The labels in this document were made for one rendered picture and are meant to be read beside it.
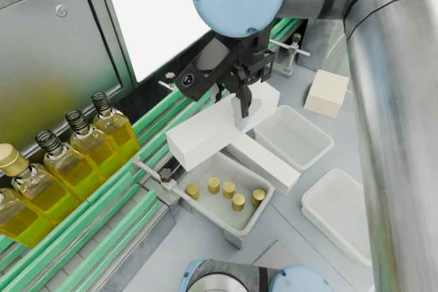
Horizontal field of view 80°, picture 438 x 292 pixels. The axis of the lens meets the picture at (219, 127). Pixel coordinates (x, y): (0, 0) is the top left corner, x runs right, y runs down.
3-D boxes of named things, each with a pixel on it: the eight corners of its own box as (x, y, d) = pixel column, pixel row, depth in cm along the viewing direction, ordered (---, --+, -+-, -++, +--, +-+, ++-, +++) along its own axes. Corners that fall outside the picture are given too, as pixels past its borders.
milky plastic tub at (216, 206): (211, 161, 86) (210, 146, 79) (272, 199, 78) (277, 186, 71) (176, 203, 77) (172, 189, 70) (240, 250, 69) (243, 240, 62)
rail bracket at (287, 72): (263, 72, 110) (272, 21, 92) (300, 88, 104) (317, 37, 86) (257, 78, 107) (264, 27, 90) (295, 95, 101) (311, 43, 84)
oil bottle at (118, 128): (133, 154, 73) (108, 99, 56) (148, 164, 71) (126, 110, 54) (118, 169, 70) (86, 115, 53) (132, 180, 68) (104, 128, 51)
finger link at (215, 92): (234, 100, 57) (246, 73, 49) (213, 112, 55) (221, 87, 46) (226, 89, 58) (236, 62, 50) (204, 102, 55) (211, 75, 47)
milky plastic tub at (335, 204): (326, 178, 84) (335, 163, 77) (393, 234, 73) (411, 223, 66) (290, 212, 77) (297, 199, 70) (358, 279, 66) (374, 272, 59)
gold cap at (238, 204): (246, 204, 75) (248, 197, 72) (239, 214, 73) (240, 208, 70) (236, 197, 76) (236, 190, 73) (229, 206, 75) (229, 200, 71)
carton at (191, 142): (275, 112, 59) (280, 92, 54) (187, 171, 49) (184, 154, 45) (256, 97, 62) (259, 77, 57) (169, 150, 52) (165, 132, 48)
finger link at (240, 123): (268, 124, 51) (264, 83, 46) (246, 139, 49) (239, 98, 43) (257, 118, 54) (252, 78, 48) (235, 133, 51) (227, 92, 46)
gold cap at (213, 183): (221, 188, 78) (222, 180, 75) (215, 197, 77) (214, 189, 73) (212, 181, 80) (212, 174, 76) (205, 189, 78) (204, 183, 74)
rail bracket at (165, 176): (146, 171, 69) (134, 143, 59) (196, 207, 63) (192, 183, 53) (137, 180, 67) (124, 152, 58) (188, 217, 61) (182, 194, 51)
